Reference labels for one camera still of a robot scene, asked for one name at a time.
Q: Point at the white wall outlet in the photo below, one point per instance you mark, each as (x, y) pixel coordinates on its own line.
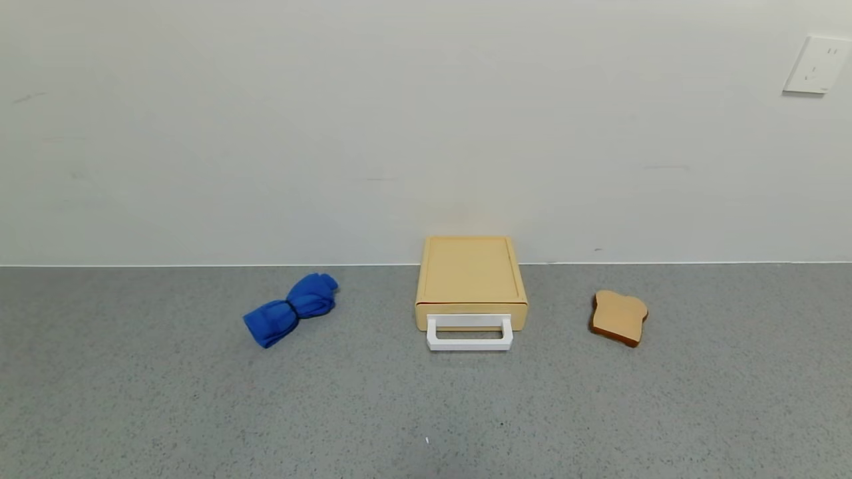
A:
(819, 63)

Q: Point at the toast slice toy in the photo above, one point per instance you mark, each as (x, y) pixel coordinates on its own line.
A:
(619, 316)

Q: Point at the blue rolled cloth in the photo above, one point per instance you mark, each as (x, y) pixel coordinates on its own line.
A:
(293, 309)

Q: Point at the yellow drawer case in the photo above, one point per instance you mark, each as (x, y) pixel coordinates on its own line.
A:
(470, 273)

